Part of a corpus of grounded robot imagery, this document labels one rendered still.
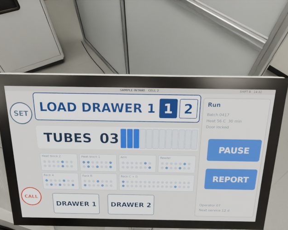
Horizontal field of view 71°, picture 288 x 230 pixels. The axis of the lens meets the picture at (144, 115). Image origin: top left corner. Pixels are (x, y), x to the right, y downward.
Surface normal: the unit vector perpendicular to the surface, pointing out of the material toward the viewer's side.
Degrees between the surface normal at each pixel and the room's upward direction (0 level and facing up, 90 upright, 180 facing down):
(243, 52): 90
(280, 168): 0
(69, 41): 0
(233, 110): 50
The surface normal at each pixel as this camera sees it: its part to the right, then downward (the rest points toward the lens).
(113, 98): -0.01, 0.22
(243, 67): -0.82, 0.46
